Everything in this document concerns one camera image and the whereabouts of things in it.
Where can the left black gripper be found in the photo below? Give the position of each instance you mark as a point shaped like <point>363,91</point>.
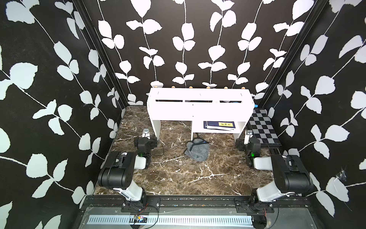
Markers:
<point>152,142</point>

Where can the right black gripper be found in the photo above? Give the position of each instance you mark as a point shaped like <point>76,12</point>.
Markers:
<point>241,141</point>

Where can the grey microfibre cloth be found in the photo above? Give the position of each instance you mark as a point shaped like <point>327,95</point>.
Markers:
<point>197,149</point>

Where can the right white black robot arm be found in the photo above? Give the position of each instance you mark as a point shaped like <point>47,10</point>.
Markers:
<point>290,174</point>

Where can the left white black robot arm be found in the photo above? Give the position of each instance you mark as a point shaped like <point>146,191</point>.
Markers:
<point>117,172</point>

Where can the white wooden bookshelf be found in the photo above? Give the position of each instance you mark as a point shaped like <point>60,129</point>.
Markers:
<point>200,105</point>

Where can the black white checkerboard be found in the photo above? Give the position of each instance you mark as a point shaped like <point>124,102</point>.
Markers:
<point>263,130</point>

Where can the dark blue book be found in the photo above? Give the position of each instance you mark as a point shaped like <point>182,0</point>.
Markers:
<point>217,125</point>

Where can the small electronics board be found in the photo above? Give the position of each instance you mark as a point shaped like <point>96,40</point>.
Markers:
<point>139,219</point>

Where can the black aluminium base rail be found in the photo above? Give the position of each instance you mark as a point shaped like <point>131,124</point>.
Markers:
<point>240,204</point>

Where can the white perforated cable duct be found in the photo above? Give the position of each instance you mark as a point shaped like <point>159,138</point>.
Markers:
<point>234,221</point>

